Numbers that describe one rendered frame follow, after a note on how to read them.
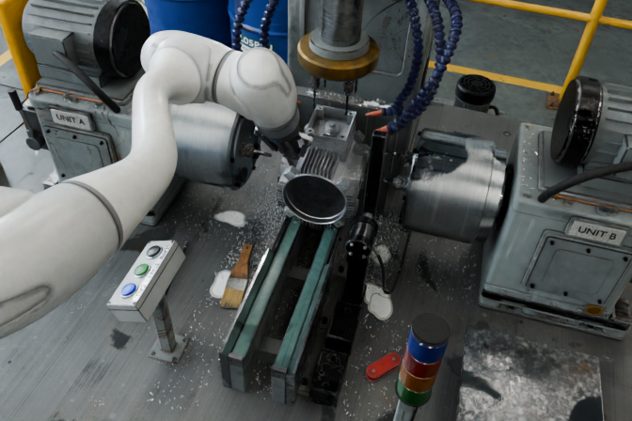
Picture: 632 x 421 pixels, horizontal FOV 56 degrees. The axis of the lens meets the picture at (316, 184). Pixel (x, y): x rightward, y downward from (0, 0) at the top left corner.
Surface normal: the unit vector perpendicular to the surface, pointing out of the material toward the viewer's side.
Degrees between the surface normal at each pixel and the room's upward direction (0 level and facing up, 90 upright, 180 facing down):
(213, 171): 92
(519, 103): 0
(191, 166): 92
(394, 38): 90
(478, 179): 39
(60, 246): 54
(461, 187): 47
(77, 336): 0
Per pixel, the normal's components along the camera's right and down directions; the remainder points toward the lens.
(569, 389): 0.04, -0.73
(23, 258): 0.68, -0.31
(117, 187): 0.62, -0.68
